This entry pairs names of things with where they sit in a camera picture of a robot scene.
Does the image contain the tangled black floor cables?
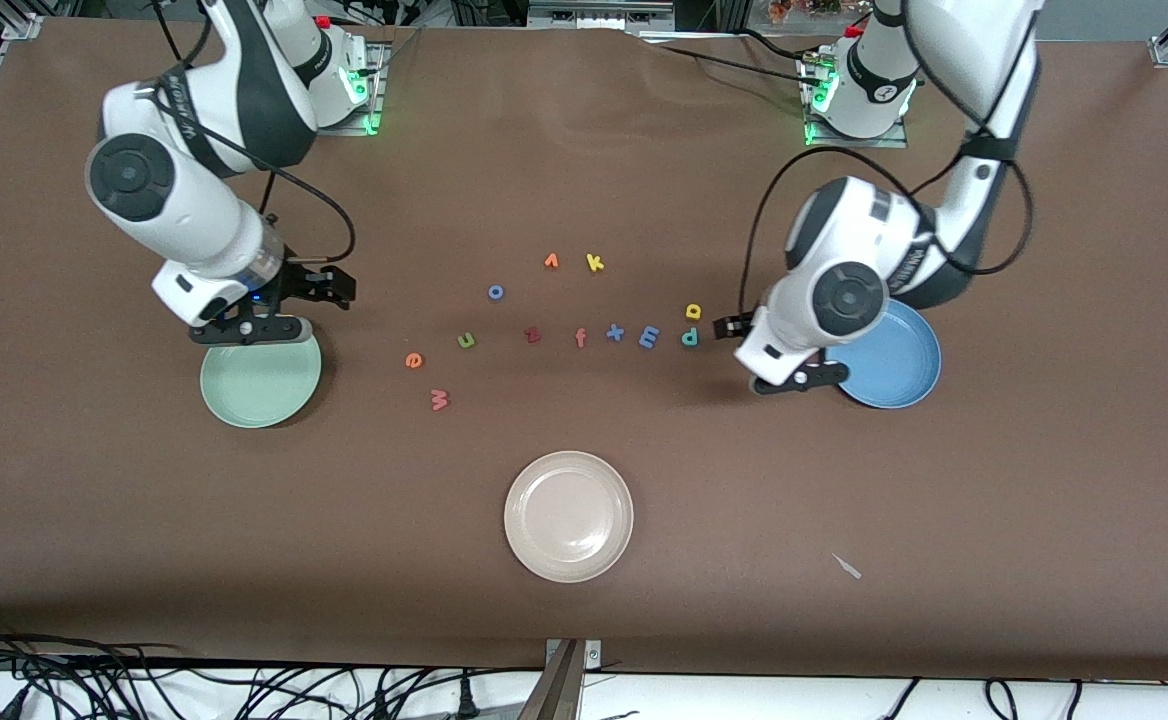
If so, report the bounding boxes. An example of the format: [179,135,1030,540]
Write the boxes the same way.
[0,615,545,720]

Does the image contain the grey device box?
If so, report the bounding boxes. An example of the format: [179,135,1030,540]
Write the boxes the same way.
[527,0,677,31]

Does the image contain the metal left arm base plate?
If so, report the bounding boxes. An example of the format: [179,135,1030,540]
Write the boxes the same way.
[801,52,911,149]

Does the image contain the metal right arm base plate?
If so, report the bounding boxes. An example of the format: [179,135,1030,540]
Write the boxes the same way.
[314,42,388,137]

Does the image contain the metal table edge bracket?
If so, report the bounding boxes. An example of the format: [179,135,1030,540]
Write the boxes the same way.
[517,638,605,720]

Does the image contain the black base power cable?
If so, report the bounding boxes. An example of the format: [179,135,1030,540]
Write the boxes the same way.
[634,28,825,87]

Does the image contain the beige plate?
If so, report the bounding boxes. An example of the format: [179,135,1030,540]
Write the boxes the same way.
[504,451,635,584]

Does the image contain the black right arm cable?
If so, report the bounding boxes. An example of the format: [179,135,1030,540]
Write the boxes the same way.
[149,0,358,267]

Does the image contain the blue plate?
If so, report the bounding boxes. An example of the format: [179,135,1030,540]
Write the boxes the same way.
[832,299,942,409]

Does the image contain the green plate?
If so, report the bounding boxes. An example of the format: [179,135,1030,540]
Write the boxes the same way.
[200,334,323,429]

